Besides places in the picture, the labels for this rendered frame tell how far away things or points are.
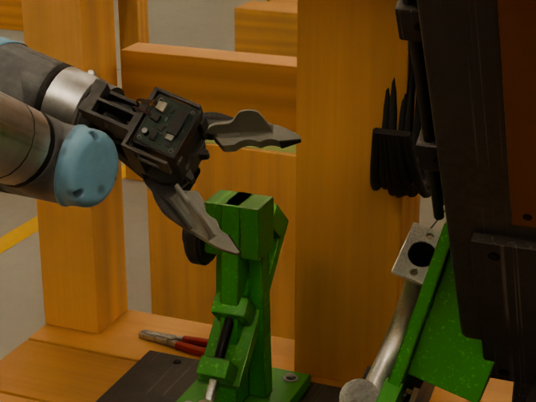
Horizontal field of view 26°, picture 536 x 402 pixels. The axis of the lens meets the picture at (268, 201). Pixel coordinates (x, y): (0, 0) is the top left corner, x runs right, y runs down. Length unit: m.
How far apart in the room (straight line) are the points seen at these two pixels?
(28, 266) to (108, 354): 2.54
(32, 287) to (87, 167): 2.93
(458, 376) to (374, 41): 0.46
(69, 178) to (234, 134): 0.21
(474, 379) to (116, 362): 0.67
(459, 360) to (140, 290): 2.90
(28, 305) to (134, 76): 2.31
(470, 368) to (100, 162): 0.38
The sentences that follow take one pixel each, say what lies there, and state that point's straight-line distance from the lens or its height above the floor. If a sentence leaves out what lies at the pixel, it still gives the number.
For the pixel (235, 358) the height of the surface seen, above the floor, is 0.99.
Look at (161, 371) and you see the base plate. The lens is 1.53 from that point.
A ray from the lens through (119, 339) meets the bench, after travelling 1.66.
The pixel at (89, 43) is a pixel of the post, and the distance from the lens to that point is 1.55.
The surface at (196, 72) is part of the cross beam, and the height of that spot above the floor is 1.25.
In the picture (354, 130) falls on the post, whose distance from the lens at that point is 1.41.
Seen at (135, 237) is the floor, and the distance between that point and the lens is 4.35.
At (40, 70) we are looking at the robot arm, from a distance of 1.21.
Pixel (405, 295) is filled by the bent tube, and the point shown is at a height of 1.13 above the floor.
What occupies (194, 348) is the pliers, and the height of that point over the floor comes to 0.89.
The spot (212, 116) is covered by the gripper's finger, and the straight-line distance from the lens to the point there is 1.20.
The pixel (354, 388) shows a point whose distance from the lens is 1.10.
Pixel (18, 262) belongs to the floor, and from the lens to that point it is 4.19.
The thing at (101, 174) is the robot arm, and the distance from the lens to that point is 1.09.
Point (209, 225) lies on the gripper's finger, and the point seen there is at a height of 1.21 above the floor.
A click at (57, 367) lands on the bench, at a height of 0.88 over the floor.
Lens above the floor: 1.64
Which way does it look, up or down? 20 degrees down
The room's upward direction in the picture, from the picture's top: straight up
